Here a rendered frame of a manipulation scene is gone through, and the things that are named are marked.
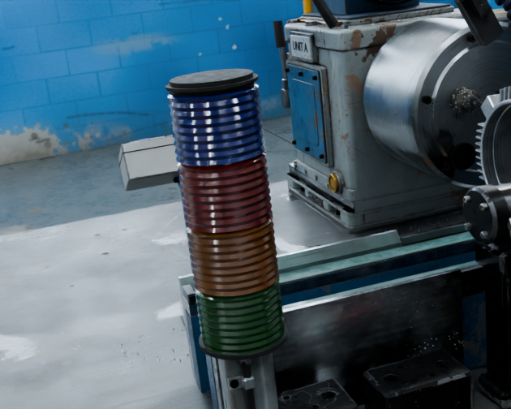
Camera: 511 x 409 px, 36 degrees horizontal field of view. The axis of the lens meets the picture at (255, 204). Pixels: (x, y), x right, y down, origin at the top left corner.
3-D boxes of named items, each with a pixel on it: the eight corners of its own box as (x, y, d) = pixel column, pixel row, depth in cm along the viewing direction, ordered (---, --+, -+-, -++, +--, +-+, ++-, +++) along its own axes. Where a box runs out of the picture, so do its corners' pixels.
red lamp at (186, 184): (257, 200, 57) (250, 139, 56) (285, 222, 51) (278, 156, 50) (177, 216, 55) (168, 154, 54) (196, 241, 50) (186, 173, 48)
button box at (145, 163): (244, 170, 111) (235, 134, 112) (255, 157, 104) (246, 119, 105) (124, 191, 107) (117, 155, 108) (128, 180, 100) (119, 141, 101)
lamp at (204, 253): (264, 257, 58) (257, 200, 57) (291, 286, 53) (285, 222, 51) (185, 274, 57) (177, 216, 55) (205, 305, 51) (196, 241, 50)
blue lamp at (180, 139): (250, 139, 56) (243, 76, 54) (278, 156, 50) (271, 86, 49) (168, 154, 54) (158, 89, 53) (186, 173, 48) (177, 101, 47)
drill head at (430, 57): (449, 137, 154) (445, 6, 146) (576, 178, 120) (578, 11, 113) (332, 159, 147) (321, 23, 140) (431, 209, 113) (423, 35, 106)
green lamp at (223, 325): (269, 312, 60) (264, 257, 58) (298, 346, 54) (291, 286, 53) (193, 330, 58) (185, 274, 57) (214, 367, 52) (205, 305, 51)
